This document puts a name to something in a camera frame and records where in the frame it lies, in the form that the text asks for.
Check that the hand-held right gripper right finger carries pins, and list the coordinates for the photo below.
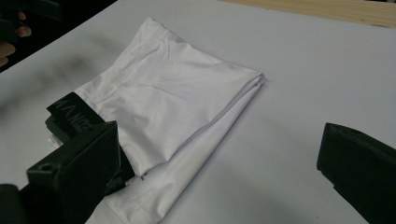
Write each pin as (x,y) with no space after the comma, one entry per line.
(364,174)

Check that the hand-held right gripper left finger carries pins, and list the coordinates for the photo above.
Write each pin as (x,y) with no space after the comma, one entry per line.
(77,174)

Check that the white shorts with black waistband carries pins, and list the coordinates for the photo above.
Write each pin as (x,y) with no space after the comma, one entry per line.
(174,102)

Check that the white board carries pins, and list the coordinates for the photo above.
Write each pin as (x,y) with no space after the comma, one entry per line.
(311,77)

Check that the wooden table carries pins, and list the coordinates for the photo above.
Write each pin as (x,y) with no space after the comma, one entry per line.
(327,11)

